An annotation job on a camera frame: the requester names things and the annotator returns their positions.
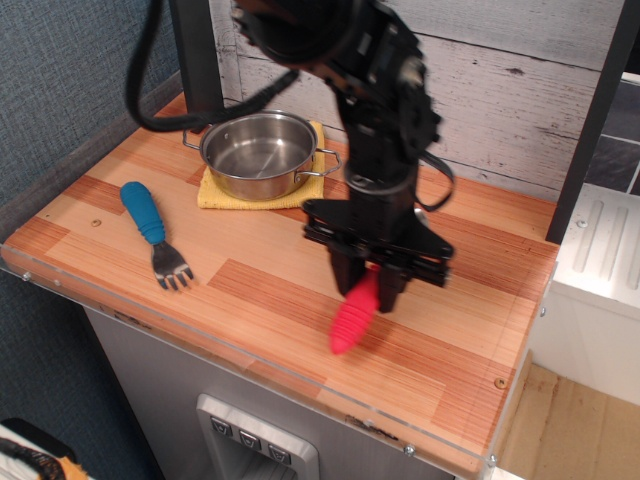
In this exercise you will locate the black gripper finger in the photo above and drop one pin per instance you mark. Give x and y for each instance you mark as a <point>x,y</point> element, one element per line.
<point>392,281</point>
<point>348,265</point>

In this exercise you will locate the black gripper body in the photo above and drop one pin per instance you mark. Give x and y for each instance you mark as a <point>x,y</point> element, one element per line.
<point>381,217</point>

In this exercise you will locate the red handled metal spoon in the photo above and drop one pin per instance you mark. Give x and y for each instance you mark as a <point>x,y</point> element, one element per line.
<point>356,312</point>

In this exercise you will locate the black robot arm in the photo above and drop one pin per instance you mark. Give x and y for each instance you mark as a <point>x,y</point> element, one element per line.
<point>373,64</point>

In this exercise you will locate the yellow cloth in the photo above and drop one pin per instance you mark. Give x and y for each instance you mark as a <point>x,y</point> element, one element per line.
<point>211,197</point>

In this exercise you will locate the stainless steel pot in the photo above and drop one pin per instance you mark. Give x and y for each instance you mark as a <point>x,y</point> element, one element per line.
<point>264,156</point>

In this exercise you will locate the white toy sink unit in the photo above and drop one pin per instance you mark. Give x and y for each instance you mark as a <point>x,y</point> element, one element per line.
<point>588,330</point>

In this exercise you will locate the silver dispenser panel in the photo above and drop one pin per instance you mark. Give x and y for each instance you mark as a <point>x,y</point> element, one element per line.
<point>243,446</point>

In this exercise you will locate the orange black object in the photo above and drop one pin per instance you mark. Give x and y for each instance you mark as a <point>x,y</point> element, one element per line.
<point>22,462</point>

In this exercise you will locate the blue handled metal fork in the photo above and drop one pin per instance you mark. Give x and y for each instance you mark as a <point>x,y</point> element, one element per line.
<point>169,267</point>

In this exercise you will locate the dark right post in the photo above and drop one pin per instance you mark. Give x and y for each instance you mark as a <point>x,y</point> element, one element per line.
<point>613,68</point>

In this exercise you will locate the dark post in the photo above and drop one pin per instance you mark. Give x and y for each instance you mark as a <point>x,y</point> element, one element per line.
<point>197,54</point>
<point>613,68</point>

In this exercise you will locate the dark left post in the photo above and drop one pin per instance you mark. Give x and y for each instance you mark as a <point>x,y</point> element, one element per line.
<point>197,54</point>

